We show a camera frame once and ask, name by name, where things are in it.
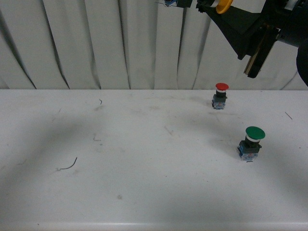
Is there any curved black wire scrap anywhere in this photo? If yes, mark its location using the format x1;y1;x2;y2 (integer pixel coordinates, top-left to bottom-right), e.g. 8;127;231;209
56;157;78;171

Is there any yellow push button switch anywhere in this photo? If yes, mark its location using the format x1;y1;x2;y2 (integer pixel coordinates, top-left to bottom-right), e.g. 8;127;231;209
155;0;233;14

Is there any white pleated curtain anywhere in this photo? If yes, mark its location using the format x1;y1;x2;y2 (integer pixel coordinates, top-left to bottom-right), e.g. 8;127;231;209
0;0;307;90

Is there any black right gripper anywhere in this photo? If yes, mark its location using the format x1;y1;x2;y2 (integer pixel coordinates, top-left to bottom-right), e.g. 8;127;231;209
205;0;295;78

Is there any green push button switch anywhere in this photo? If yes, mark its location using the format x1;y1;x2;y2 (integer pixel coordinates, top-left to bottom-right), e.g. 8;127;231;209
237;126;266;162

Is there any red push button switch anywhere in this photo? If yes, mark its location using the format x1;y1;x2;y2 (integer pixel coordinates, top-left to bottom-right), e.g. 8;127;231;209
212;82;229;110

